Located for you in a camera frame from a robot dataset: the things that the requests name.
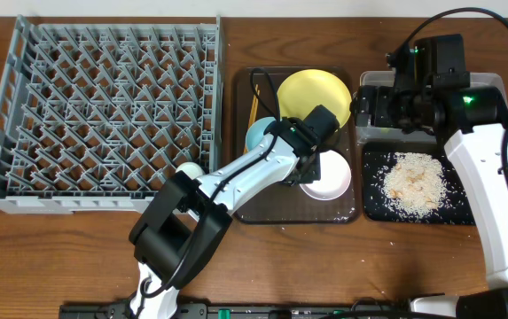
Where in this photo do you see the white bowl with rice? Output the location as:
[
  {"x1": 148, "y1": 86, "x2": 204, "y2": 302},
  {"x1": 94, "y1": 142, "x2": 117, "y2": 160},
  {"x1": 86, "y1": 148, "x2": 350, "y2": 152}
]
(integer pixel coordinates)
[{"x1": 301, "y1": 151, "x2": 352, "y2": 200}]

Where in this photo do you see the light blue bowl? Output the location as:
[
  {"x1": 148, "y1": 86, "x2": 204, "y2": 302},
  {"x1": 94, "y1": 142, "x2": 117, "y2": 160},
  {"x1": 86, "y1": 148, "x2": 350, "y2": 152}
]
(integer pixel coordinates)
[{"x1": 244, "y1": 117, "x2": 275, "y2": 152}]

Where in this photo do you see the wooden chopstick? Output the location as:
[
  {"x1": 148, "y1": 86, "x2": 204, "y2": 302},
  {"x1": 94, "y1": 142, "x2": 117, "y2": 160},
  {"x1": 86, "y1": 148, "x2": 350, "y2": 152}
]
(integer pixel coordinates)
[
  {"x1": 243, "y1": 84, "x2": 259, "y2": 154},
  {"x1": 247, "y1": 85, "x2": 260, "y2": 130}
]

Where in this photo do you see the yellow round plate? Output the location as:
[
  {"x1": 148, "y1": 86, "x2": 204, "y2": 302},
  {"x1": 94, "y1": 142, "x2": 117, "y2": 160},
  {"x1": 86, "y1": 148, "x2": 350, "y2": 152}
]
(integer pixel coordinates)
[{"x1": 277, "y1": 69, "x2": 352, "y2": 128}]

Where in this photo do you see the white cup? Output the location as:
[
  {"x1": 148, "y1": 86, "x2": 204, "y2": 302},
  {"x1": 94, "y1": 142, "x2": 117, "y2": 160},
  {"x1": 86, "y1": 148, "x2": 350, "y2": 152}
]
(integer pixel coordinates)
[{"x1": 176, "y1": 162, "x2": 205, "y2": 180}]

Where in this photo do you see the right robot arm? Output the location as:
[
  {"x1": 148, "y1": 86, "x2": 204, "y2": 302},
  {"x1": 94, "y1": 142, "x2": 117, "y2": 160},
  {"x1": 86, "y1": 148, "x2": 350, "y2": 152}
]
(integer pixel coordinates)
[{"x1": 351, "y1": 35, "x2": 508, "y2": 318}]

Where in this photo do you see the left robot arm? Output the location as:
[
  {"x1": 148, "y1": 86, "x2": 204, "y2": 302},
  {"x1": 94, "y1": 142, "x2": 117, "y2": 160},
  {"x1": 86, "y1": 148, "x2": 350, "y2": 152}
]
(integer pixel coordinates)
[{"x1": 129, "y1": 105, "x2": 340, "y2": 318}]

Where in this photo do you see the clear plastic waste bin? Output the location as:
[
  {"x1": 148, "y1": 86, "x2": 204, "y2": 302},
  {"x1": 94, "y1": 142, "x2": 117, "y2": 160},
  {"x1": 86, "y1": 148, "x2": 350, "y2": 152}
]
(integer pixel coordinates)
[{"x1": 352, "y1": 71, "x2": 507, "y2": 144}]

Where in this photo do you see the black waste tray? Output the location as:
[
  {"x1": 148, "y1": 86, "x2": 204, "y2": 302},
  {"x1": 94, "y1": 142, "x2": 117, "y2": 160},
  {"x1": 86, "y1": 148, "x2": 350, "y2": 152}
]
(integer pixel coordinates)
[{"x1": 362, "y1": 142, "x2": 474, "y2": 225}]

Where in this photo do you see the spilled rice pile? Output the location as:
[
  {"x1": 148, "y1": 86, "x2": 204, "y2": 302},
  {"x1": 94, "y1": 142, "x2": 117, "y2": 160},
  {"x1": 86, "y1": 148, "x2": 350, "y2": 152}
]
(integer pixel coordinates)
[{"x1": 384, "y1": 153, "x2": 446, "y2": 213}]

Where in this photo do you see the dark brown serving tray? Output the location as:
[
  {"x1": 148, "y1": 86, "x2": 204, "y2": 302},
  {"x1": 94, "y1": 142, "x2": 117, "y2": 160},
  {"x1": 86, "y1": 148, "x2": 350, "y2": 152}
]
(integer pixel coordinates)
[{"x1": 231, "y1": 66, "x2": 361, "y2": 225}]

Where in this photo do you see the grey plastic dish rack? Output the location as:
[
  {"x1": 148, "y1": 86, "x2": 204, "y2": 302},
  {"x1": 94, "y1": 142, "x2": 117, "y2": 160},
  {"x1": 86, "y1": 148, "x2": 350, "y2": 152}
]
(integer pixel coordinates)
[{"x1": 0, "y1": 17, "x2": 225, "y2": 214}]

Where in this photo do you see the black rail at table edge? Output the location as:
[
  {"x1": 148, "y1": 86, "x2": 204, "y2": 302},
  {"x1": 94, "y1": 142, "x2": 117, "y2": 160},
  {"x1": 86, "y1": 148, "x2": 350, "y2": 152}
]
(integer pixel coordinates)
[{"x1": 58, "y1": 300, "x2": 402, "y2": 319}]

